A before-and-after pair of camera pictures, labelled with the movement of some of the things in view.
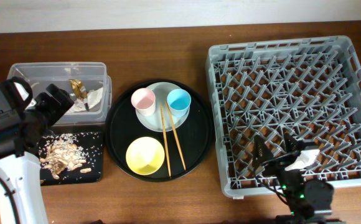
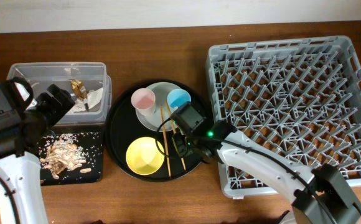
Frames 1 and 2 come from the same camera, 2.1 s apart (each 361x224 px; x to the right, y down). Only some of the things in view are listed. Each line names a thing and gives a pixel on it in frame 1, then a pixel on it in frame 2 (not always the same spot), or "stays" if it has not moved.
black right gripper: (276, 163) → (180, 144)
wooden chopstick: (165, 140) stays
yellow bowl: (145, 155) stays
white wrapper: (83, 104) stays
